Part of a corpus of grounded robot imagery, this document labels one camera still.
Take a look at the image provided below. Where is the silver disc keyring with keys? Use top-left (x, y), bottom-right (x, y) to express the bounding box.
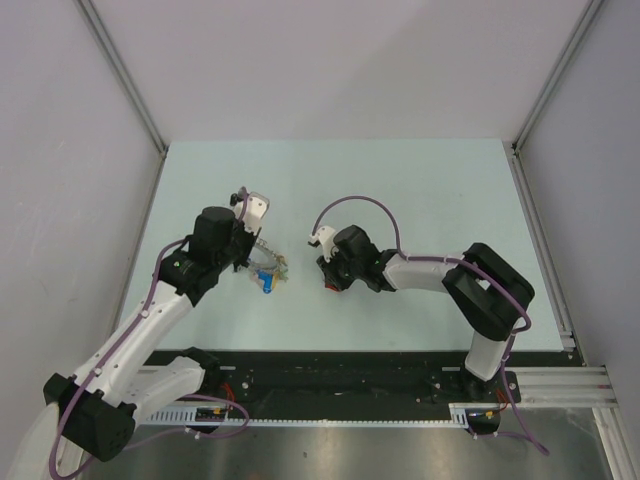
top-left (247, 239), bottom-right (289, 294)

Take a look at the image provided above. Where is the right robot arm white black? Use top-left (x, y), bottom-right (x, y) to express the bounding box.
top-left (309, 225), bottom-right (535, 401)

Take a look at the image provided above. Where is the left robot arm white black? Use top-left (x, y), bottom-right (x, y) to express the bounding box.
top-left (44, 195), bottom-right (269, 462)

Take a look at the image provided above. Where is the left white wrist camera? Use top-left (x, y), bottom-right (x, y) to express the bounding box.
top-left (232, 188), bottom-right (270, 236)

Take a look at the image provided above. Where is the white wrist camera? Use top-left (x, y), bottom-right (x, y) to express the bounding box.
top-left (232, 188), bottom-right (270, 236)
top-left (308, 226), bottom-right (337, 263)

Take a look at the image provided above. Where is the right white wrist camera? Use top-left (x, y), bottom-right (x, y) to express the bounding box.
top-left (308, 226), bottom-right (337, 263)

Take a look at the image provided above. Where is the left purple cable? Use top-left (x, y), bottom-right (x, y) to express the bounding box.
top-left (49, 185), bottom-right (251, 479)

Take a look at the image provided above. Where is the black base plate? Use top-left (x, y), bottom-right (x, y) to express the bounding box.
top-left (139, 349), bottom-right (521, 407)

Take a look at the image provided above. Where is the white slotted cable duct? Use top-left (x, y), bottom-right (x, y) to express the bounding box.
top-left (141, 402), bottom-right (500, 429)

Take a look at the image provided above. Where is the left aluminium corner post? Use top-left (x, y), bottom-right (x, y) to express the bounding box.
top-left (74, 0), bottom-right (168, 159)

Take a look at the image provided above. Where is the aluminium corner post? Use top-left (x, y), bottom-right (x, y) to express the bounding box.
top-left (74, 0), bottom-right (168, 159)
top-left (511, 0), bottom-right (608, 155)

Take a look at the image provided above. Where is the right aluminium corner post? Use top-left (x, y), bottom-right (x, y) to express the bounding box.
top-left (511, 0), bottom-right (608, 155)

